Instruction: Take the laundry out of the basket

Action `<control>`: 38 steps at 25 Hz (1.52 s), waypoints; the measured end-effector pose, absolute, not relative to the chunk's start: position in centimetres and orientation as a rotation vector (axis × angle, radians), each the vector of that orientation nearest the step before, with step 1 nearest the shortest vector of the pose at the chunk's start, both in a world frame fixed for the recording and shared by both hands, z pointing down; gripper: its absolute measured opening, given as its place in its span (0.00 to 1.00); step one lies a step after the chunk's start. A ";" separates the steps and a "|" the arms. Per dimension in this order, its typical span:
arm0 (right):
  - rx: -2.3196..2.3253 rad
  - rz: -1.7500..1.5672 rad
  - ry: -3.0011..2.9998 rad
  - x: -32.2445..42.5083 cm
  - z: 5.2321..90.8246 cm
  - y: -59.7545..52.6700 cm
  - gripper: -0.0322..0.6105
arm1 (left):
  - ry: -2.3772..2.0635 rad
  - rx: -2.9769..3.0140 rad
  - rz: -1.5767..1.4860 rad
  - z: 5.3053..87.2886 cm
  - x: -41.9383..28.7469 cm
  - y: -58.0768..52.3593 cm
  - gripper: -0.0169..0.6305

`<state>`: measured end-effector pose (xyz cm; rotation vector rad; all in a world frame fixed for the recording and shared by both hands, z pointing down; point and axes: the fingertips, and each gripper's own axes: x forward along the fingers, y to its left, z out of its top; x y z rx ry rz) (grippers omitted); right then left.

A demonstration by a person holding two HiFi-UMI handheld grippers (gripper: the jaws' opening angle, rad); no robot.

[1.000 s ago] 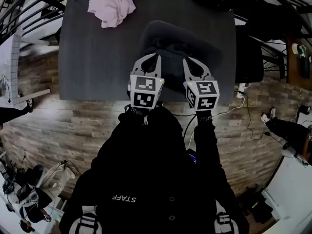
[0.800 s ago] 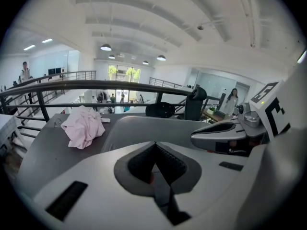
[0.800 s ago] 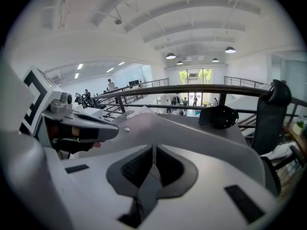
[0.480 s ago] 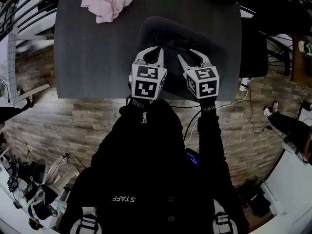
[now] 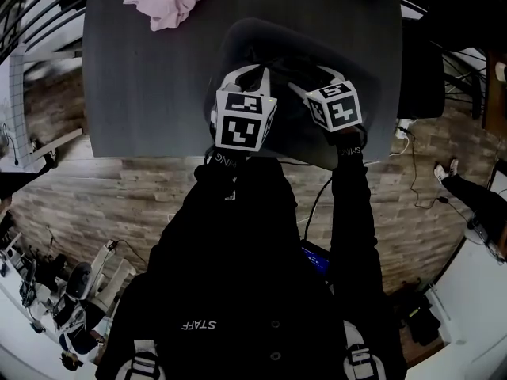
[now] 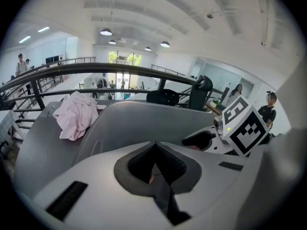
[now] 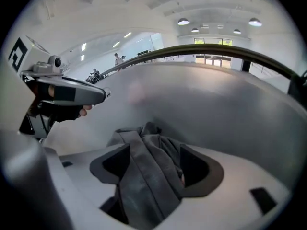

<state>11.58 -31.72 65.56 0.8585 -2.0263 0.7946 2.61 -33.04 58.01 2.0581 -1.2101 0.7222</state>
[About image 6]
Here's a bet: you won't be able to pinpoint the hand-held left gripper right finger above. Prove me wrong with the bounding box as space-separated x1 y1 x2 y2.
155 141 250 230

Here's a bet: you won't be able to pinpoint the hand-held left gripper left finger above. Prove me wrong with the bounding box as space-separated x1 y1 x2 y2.
33 141 175 230

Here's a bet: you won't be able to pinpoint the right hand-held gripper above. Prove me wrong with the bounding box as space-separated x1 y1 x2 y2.
181 95 270 157

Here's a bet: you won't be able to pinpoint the pink clothes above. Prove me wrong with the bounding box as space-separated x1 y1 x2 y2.
52 91 107 141

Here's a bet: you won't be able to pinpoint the brown wooden desk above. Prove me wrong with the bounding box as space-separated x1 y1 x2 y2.
205 101 226 116

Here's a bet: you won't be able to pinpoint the black high-back office chair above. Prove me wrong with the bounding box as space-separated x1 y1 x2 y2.
188 75 214 110

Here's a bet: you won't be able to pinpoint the black mesh chair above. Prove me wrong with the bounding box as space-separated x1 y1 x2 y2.
146 89 181 108

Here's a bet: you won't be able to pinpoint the dark wooden table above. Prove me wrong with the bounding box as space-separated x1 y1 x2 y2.
13 99 149 199

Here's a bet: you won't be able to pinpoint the black metal railing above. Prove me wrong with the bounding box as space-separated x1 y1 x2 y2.
0 56 225 121

